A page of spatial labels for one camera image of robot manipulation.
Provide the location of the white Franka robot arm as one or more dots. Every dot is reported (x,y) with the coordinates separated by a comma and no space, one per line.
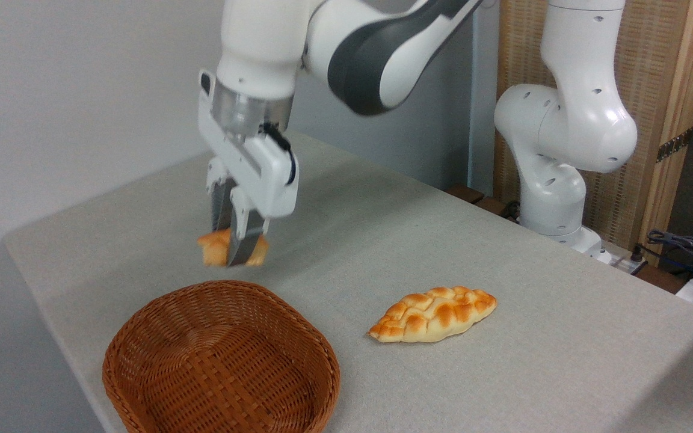
(581,120)

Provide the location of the grey tablecloth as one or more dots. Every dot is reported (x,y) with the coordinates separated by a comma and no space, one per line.
(533,373)

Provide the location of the long braided bread loaf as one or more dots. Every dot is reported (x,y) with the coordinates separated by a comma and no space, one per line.
(434,314)

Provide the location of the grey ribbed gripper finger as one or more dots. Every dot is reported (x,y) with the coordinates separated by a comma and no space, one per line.
(221,207)
(244,240)

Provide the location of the round orange bread roll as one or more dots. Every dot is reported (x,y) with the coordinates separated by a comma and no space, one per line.
(215,248)

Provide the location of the brown wooden block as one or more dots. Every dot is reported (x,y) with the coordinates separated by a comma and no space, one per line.
(494,207)

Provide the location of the black metal screen hinge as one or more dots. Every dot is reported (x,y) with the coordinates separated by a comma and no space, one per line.
(674,146)

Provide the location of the brown wicker basket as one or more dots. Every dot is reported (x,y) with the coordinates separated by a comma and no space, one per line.
(220,361)

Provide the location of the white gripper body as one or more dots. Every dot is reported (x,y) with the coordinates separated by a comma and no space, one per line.
(265,177)

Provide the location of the pale vertical wall post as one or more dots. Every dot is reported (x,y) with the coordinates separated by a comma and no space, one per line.
(483,120)

